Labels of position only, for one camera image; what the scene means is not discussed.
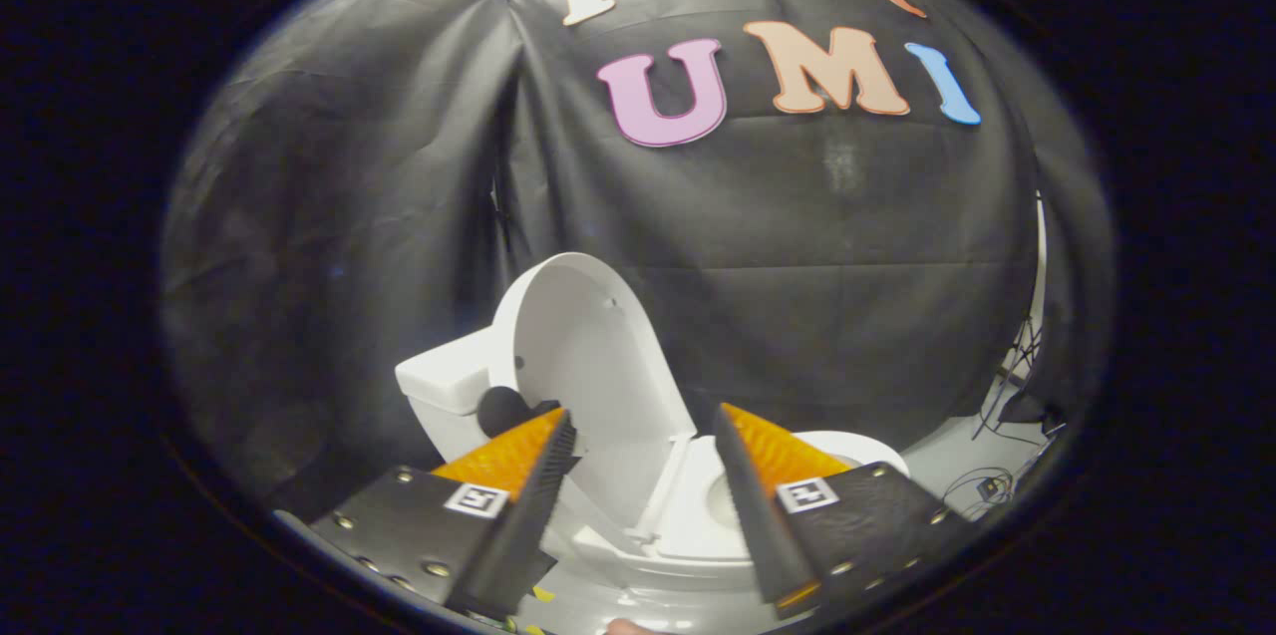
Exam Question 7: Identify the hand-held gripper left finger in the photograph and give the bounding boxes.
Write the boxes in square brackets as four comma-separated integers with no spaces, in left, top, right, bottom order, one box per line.
[309,407,580,617]

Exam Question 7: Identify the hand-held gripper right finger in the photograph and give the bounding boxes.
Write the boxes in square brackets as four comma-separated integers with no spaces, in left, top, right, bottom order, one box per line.
[712,402,974,608]

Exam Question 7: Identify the black round foam pull tab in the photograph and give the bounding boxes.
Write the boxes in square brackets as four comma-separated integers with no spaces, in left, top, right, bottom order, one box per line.
[477,386,561,440]

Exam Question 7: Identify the white toilet lid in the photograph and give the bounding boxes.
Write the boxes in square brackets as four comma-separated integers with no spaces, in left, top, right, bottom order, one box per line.
[488,252,699,538]

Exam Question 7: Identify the white toilet seat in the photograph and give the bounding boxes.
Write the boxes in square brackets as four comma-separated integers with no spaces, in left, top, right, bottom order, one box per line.
[638,430,911,568]

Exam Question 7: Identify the white ceramic toilet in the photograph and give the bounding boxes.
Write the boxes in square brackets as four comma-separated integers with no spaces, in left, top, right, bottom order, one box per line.
[396,326,911,608]

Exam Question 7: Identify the black tripod stand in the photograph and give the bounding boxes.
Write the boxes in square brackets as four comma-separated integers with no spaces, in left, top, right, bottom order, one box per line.
[980,314,1046,439]

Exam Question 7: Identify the black backdrop cloth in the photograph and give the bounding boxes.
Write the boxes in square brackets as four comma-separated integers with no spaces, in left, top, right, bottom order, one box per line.
[159,0,1114,516]

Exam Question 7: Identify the black cable tangle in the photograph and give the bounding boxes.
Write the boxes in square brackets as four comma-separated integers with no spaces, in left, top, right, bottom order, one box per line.
[940,464,1028,512]

